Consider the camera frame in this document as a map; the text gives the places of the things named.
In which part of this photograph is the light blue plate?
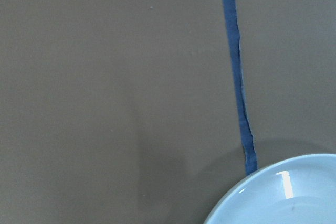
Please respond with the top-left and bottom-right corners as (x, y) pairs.
(205, 154), (335, 223)

